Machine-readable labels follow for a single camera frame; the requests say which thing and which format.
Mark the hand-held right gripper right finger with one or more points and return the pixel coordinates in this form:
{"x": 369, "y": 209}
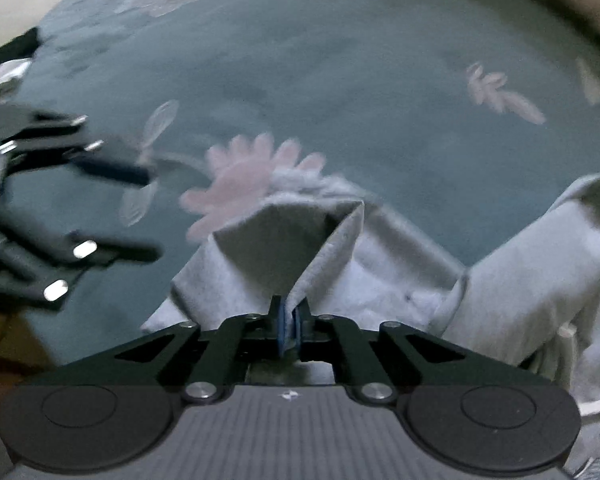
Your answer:
{"x": 307, "y": 334}

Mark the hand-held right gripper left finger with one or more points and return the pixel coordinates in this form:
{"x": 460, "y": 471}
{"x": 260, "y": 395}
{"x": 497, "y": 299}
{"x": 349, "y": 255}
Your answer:
{"x": 280, "y": 332}

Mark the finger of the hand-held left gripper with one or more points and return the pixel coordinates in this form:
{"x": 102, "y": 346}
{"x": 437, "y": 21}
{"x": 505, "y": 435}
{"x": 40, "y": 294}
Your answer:
{"x": 115, "y": 172}
{"x": 130, "y": 254}

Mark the grey sweatpants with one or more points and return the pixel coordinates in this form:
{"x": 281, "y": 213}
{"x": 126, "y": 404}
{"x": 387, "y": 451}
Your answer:
{"x": 530, "y": 270}

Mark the black and white cloth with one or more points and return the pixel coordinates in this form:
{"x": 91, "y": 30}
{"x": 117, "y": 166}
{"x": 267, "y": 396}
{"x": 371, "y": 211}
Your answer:
{"x": 5, "y": 72}

